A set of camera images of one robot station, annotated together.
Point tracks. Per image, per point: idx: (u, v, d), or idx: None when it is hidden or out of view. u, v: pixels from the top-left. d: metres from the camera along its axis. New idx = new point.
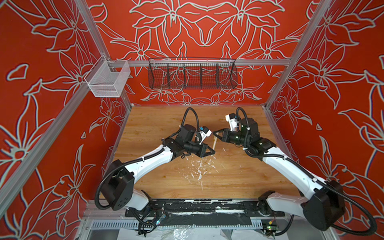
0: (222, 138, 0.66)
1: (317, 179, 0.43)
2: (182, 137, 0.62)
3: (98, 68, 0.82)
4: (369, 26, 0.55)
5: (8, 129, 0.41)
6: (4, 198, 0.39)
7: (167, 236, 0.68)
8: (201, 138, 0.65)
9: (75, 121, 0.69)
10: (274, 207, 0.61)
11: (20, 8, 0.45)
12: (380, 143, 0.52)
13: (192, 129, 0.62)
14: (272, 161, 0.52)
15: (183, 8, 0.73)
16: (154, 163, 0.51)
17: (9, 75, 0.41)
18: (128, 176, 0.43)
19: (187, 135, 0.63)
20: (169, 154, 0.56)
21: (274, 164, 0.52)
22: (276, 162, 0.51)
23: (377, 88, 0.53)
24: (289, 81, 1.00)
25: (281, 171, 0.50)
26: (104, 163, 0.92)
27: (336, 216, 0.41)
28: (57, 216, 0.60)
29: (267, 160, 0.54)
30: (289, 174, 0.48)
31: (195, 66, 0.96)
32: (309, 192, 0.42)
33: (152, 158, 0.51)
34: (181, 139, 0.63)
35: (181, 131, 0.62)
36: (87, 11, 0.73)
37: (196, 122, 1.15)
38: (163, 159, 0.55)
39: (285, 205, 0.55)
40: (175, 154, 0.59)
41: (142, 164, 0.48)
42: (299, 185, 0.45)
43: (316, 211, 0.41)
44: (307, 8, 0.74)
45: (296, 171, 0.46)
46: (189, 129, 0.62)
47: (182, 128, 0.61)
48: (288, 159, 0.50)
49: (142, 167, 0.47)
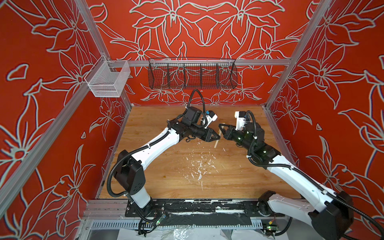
0: (225, 135, 0.64)
1: (327, 192, 0.42)
2: (188, 118, 0.61)
3: (98, 68, 0.82)
4: (369, 26, 0.55)
5: (8, 129, 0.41)
6: (4, 199, 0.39)
7: (167, 235, 0.68)
8: (207, 121, 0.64)
9: (75, 121, 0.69)
10: (274, 208, 0.61)
11: (20, 8, 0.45)
12: (380, 143, 0.52)
13: (199, 110, 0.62)
14: (280, 172, 0.50)
15: (183, 8, 0.73)
16: (161, 147, 0.52)
17: (9, 75, 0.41)
18: (137, 164, 0.43)
19: (193, 116, 0.62)
20: (175, 135, 0.54)
21: (280, 174, 0.50)
22: (282, 172, 0.49)
23: (377, 88, 0.53)
24: (289, 81, 1.00)
25: (287, 182, 0.49)
26: (104, 163, 0.92)
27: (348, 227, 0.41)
28: (57, 216, 0.60)
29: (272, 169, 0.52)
30: (297, 185, 0.46)
31: (195, 66, 0.96)
32: (320, 204, 0.41)
33: (159, 143, 0.50)
34: (187, 120, 0.61)
35: (188, 112, 0.61)
36: (87, 11, 0.73)
37: (202, 109, 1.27)
38: (170, 142, 0.55)
39: (287, 209, 0.55)
40: (182, 134, 0.58)
41: (149, 150, 0.48)
42: (308, 197, 0.44)
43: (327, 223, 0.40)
44: (307, 8, 0.74)
45: (304, 182, 0.45)
46: (196, 110, 0.62)
47: (189, 109, 0.60)
48: (294, 169, 0.48)
49: (148, 154, 0.47)
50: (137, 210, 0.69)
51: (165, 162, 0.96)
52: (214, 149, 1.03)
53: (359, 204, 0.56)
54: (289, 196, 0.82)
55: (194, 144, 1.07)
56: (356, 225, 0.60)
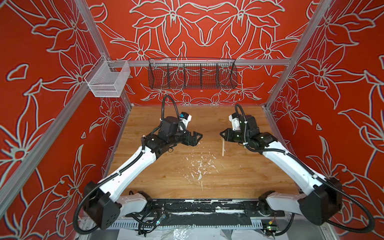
0: (226, 139, 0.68)
1: (317, 176, 0.43)
2: (165, 131, 0.55)
3: (98, 68, 0.82)
4: (369, 26, 0.55)
5: (8, 129, 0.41)
6: (4, 199, 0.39)
7: (167, 236, 0.68)
8: (184, 126, 0.66)
9: (75, 121, 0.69)
10: (274, 207, 0.61)
11: (19, 7, 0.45)
12: (380, 143, 0.52)
13: (175, 121, 0.56)
14: (273, 155, 0.51)
15: (183, 8, 0.73)
16: (135, 171, 0.47)
17: (9, 75, 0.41)
18: (106, 196, 0.39)
19: (171, 128, 0.57)
20: (151, 154, 0.50)
21: (274, 158, 0.51)
22: (276, 157, 0.50)
23: (377, 88, 0.53)
24: (289, 81, 1.00)
25: (280, 166, 0.50)
26: (104, 163, 0.92)
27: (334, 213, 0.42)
28: (57, 216, 0.60)
29: (267, 153, 0.53)
30: (289, 169, 0.47)
31: (195, 66, 0.96)
32: (308, 188, 0.42)
33: (132, 167, 0.46)
34: (164, 134, 0.56)
35: (163, 124, 0.55)
36: (87, 11, 0.73)
37: (202, 109, 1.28)
38: (145, 163, 0.50)
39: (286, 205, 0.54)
40: (159, 151, 0.53)
41: (120, 178, 0.43)
42: (299, 181, 0.45)
43: (312, 206, 0.41)
44: (307, 8, 0.74)
45: (296, 166, 0.46)
46: (172, 122, 0.55)
47: (164, 121, 0.54)
48: (289, 154, 0.50)
49: (119, 182, 0.42)
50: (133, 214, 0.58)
51: (165, 162, 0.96)
52: (214, 150, 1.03)
53: None
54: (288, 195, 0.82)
55: None
56: (355, 226, 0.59)
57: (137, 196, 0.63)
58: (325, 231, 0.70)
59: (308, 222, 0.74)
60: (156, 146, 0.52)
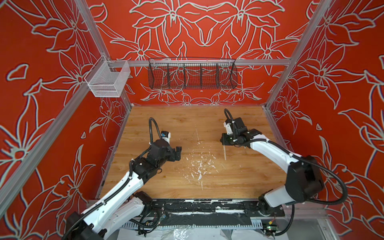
0: (223, 142, 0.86)
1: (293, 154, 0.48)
2: (154, 155, 0.56)
3: (98, 68, 0.82)
4: (369, 26, 0.55)
5: (8, 129, 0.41)
6: (4, 199, 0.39)
7: (167, 236, 0.68)
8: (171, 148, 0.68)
9: (75, 121, 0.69)
10: (273, 204, 0.61)
11: (20, 8, 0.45)
12: (380, 143, 0.52)
13: (164, 144, 0.57)
14: (258, 145, 0.58)
15: (183, 8, 0.73)
16: (122, 198, 0.47)
17: (9, 75, 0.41)
18: (89, 227, 0.39)
19: (160, 151, 0.57)
20: (138, 181, 0.50)
21: (259, 148, 0.58)
22: (260, 146, 0.57)
23: (377, 88, 0.53)
24: (289, 81, 1.00)
25: (266, 154, 0.55)
26: (104, 163, 0.92)
27: (314, 188, 0.44)
28: (57, 216, 0.60)
29: (253, 145, 0.60)
30: (272, 155, 0.52)
31: (195, 66, 0.96)
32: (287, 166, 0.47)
33: (117, 195, 0.46)
34: (153, 158, 0.56)
35: (152, 147, 0.55)
36: (87, 11, 0.73)
37: (202, 109, 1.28)
38: (132, 190, 0.50)
39: (280, 199, 0.56)
40: (147, 176, 0.53)
41: (105, 208, 0.43)
42: (280, 164, 0.50)
43: (291, 180, 0.45)
44: (307, 8, 0.74)
45: (276, 151, 0.51)
46: (161, 145, 0.56)
47: (152, 145, 0.55)
48: (270, 141, 0.56)
49: (104, 212, 0.42)
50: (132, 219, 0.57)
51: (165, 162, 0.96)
52: (214, 150, 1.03)
53: (359, 204, 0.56)
54: None
55: (194, 144, 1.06)
56: (356, 226, 0.60)
57: (132, 201, 0.62)
58: (325, 231, 0.70)
59: (308, 222, 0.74)
60: (144, 171, 0.52)
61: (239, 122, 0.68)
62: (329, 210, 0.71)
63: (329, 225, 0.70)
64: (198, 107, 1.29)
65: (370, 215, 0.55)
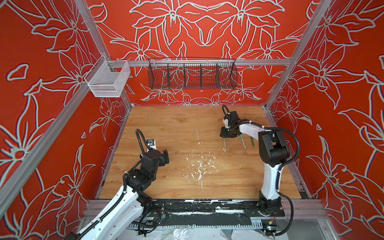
0: (223, 135, 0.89)
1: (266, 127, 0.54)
2: (147, 166, 0.57)
3: (98, 68, 0.82)
4: (369, 26, 0.55)
5: (8, 129, 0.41)
6: (4, 198, 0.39)
7: (167, 236, 0.68)
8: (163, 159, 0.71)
9: (75, 121, 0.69)
10: (268, 196, 0.64)
11: (20, 8, 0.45)
12: (380, 143, 0.52)
13: (156, 155, 0.59)
14: (243, 127, 0.73)
15: (183, 8, 0.73)
16: (119, 212, 0.48)
17: (9, 75, 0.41)
18: None
19: (152, 163, 0.59)
20: (133, 194, 0.51)
21: (244, 129, 0.73)
22: (244, 126, 0.72)
23: (377, 88, 0.53)
24: (289, 81, 1.00)
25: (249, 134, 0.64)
26: (104, 163, 0.92)
27: (279, 153, 0.55)
28: (57, 216, 0.60)
29: (241, 128, 0.75)
30: (251, 132, 0.67)
31: (195, 66, 0.96)
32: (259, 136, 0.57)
33: (112, 211, 0.47)
34: (146, 169, 0.57)
35: (144, 160, 0.56)
36: (87, 11, 0.73)
37: (202, 109, 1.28)
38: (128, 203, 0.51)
39: (268, 182, 0.61)
40: (142, 188, 0.54)
41: (101, 225, 0.44)
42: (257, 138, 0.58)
43: (261, 147, 0.58)
44: (307, 8, 0.74)
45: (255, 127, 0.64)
46: (154, 157, 0.57)
47: (145, 157, 0.56)
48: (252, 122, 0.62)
49: (100, 230, 0.43)
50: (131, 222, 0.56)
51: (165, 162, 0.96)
52: (214, 150, 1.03)
53: (359, 205, 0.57)
54: (289, 195, 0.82)
55: (194, 144, 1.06)
56: (356, 226, 0.60)
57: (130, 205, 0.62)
58: (325, 231, 0.70)
59: (308, 222, 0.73)
60: (139, 183, 0.54)
61: (234, 114, 0.84)
62: (329, 210, 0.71)
63: (329, 225, 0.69)
64: (198, 107, 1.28)
65: (370, 215, 0.55)
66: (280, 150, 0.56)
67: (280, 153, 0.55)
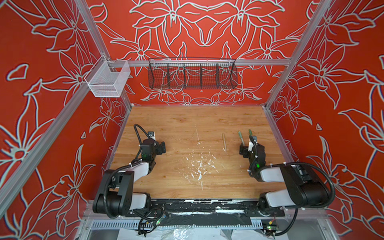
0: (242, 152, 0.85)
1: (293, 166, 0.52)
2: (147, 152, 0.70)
3: (98, 68, 0.82)
4: (369, 26, 0.55)
5: (8, 129, 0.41)
6: (4, 199, 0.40)
7: (167, 235, 0.68)
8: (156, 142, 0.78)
9: (75, 121, 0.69)
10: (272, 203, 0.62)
11: (20, 8, 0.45)
12: (380, 143, 0.52)
13: (151, 141, 0.72)
14: (265, 173, 0.64)
15: (183, 8, 0.73)
16: (140, 172, 0.60)
17: (9, 75, 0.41)
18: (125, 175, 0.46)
19: (150, 148, 0.72)
20: (146, 166, 0.65)
21: (267, 176, 0.63)
22: (268, 172, 0.63)
23: (377, 88, 0.53)
24: (289, 81, 1.00)
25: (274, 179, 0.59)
26: (104, 163, 0.92)
27: (310, 188, 0.44)
28: (57, 216, 0.60)
29: (262, 175, 0.66)
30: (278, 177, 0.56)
31: (195, 66, 0.96)
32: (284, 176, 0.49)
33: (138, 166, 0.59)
34: (148, 155, 0.71)
35: (143, 147, 0.70)
36: (87, 11, 0.73)
37: (202, 109, 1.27)
38: (145, 169, 0.64)
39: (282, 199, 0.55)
40: (150, 168, 0.68)
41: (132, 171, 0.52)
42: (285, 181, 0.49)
43: (289, 183, 0.47)
44: (307, 8, 0.74)
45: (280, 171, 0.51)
46: (150, 143, 0.71)
47: (143, 146, 0.69)
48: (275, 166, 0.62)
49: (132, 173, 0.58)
50: (137, 211, 0.69)
51: (165, 162, 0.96)
52: (214, 150, 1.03)
53: (359, 205, 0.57)
54: None
55: (194, 144, 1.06)
56: (356, 226, 0.60)
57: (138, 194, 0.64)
58: (325, 231, 0.70)
59: (308, 222, 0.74)
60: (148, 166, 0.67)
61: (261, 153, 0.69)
62: (329, 210, 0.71)
63: (329, 225, 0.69)
64: (198, 107, 1.24)
65: (370, 215, 0.55)
66: (314, 187, 0.45)
67: (313, 189, 0.44)
